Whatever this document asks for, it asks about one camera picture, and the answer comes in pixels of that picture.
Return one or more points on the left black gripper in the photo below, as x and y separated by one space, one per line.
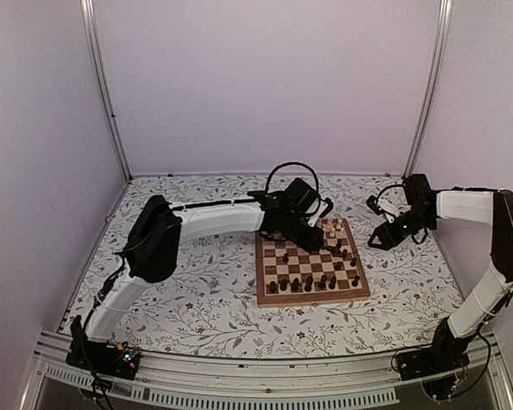
310 243

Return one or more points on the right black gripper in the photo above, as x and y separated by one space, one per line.
386 235

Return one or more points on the wooden chess board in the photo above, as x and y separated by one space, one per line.
288 276

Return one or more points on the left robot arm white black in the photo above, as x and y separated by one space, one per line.
151 252

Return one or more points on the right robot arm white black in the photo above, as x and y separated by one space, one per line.
413 207

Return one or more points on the floral patterned table mat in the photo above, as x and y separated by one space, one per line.
209 306

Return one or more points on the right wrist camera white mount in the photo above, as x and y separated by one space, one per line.
383 207

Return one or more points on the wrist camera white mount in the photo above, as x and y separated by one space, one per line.
325 207
383 207

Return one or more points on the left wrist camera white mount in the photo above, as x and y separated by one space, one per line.
325 207

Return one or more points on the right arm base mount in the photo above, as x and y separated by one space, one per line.
432 360

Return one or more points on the front aluminium rail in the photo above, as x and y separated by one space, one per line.
360 381

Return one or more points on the right aluminium frame post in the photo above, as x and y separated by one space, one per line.
437 58

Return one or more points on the aluminium frame post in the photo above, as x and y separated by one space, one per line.
96 56
437 58

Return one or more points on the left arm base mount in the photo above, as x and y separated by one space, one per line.
120 360

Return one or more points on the left aluminium frame post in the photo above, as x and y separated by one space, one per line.
96 56

